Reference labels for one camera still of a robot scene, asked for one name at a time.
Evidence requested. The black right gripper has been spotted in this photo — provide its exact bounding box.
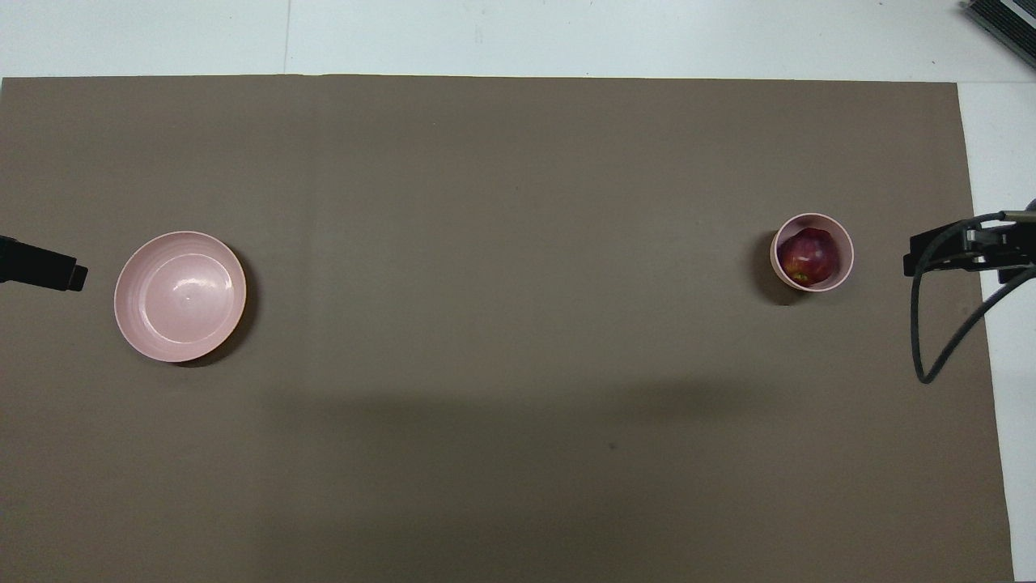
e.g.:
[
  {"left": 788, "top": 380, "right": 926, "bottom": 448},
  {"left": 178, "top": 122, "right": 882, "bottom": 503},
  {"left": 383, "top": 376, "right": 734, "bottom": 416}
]
[{"left": 904, "top": 220, "right": 1036, "bottom": 285}]

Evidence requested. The pink plate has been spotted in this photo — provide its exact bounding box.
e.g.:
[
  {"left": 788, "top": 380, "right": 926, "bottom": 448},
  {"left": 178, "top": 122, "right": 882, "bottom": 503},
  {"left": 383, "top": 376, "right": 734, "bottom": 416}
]
[{"left": 113, "top": 231, "right": 248, "bottom": 364}]

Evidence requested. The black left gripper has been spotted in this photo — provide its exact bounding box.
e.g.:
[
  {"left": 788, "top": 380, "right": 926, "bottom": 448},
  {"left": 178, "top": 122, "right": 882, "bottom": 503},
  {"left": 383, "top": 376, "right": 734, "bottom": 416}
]
[{"left": 0, "top": 235, "right": 88, "bottom": 292}]

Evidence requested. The red apple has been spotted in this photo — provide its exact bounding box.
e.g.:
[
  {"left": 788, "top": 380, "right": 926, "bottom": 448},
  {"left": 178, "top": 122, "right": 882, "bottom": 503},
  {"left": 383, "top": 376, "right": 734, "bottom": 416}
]
[{"left": 779, "top": 228, "right": 839, "bottom": 286}]

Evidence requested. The brown table mat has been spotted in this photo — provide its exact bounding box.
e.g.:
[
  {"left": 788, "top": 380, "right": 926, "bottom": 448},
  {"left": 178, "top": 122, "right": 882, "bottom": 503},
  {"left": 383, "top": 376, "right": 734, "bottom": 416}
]
[{"left": 0, "top": 74, "right": 1017, "bottom": 583}]

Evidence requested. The pink bowl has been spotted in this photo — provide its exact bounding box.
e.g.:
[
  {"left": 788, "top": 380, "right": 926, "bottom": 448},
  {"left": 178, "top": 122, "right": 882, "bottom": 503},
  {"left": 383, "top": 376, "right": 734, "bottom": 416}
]
[{"left": 770, "top": 212, "right": 856, "bottom": 293}]

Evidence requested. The black ribbed device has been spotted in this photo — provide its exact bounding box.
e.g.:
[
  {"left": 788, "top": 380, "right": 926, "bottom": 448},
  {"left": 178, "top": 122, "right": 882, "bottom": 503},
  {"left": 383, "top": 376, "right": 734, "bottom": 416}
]
[{"left": 963, "top": 0, "right": 1036, "bottom": 70}]

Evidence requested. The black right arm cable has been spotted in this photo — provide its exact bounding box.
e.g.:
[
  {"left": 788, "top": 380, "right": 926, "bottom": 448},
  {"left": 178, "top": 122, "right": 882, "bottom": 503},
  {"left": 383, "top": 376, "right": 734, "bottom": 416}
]
[{"left": 911, "top": 211, "right": 1036, "bottom": 385}]

